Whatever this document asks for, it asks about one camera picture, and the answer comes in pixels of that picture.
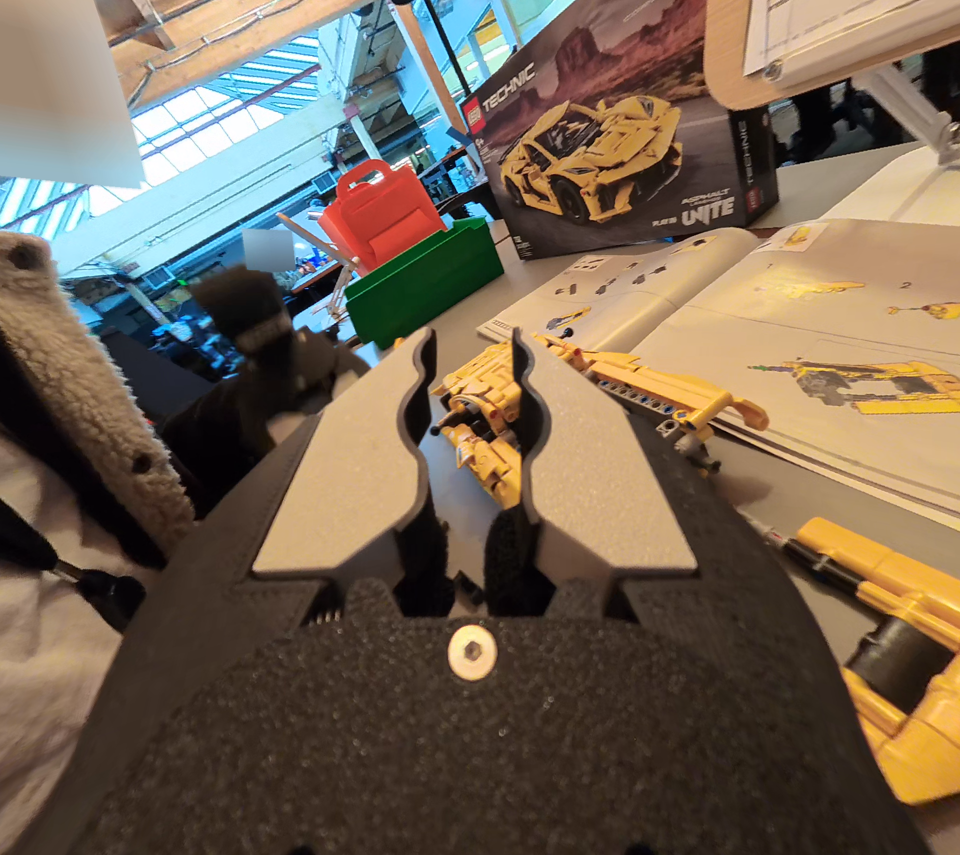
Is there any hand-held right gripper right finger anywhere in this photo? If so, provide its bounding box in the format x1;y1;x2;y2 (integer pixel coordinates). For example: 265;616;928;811
510;328;700;607

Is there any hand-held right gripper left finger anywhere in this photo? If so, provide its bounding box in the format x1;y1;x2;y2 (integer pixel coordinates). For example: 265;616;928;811
251;327;440;597

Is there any yellow toy brick car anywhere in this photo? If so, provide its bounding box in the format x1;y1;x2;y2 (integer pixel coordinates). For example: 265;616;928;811
431;330;770;511

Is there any instruction booklet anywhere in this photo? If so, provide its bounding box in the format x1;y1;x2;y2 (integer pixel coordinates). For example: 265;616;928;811
476;217;960;526

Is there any yellow black brick subassembly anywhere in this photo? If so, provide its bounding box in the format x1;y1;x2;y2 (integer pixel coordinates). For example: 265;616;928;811
746;516;960;807

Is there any grey desk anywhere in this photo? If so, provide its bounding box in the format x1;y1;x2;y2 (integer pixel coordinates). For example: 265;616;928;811
352;142;960;855

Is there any red plastic carry case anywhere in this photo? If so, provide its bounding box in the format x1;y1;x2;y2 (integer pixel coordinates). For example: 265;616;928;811
318;159;449;271

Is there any green plastic bin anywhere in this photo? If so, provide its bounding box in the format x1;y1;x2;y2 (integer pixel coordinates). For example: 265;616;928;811
343;217;505;350

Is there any toy car set box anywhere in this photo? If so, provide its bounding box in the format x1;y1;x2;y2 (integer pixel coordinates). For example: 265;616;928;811
459;0;781;262

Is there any person's white shirt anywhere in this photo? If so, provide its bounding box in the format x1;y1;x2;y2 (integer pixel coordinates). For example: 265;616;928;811
0;435;166;855

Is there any wooden document stand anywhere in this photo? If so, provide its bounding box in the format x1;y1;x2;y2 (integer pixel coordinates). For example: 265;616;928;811
703;0;960;226

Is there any black lanyard strap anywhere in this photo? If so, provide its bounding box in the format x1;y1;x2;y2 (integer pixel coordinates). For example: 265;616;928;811
0;502;149;630

